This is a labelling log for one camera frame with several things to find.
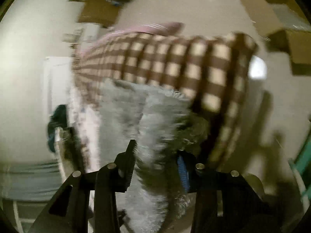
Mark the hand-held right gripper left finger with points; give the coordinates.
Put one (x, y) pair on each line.
(128, 161)

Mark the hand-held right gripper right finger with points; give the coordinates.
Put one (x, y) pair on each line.
(182, 172)

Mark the grey fluffy towel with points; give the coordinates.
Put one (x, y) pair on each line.
(145, 126)

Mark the white floral sheet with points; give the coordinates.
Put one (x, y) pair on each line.
(82, 131)

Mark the dark teal cloth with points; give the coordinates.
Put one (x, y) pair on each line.
(57, 126)

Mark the brown checkered blanket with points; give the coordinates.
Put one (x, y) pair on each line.
(170, 65)

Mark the pink striped cloth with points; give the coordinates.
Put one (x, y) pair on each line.
(155, 28)

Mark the cardboard box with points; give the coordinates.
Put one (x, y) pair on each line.
(100, 14)
(274, 12)

